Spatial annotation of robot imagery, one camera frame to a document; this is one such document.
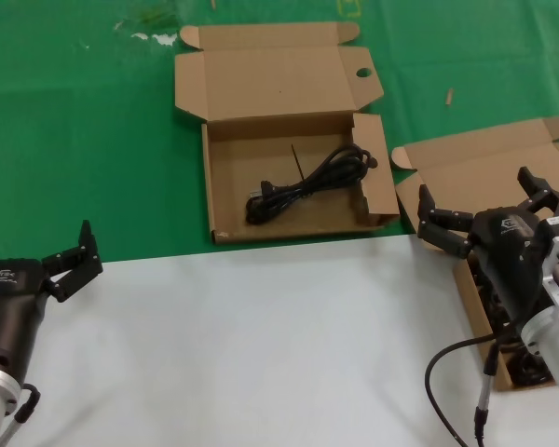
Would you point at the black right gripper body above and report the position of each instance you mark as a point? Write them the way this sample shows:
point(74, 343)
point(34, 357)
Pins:
point(503, 251)

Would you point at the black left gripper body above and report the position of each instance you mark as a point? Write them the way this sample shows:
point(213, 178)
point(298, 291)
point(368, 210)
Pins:
point(9, 302)

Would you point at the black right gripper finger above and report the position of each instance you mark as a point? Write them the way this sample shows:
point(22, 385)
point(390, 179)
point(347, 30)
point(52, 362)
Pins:
point(547, 200)
point(447, 233)

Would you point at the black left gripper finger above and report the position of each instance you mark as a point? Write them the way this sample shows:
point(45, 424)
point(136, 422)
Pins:
point(74, 270)

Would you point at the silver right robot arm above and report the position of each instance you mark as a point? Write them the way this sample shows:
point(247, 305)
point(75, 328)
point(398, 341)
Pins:
point(556, 363)

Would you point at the open cardboard box centre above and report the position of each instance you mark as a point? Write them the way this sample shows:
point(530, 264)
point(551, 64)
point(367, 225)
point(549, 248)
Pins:
point(233, 163)

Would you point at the tan cardboard scrap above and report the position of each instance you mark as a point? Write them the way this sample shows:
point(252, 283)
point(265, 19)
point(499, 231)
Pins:
point(449, 97)

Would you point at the large green table cloth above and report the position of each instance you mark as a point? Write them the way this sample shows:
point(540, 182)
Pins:
point(74, 116)

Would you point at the crumpled clear tape residue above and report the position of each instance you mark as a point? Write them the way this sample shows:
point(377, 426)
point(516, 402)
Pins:
point(165, 39)

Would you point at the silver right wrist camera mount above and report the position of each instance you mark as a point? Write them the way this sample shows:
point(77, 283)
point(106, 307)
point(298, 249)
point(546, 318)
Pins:
point(556, 247)

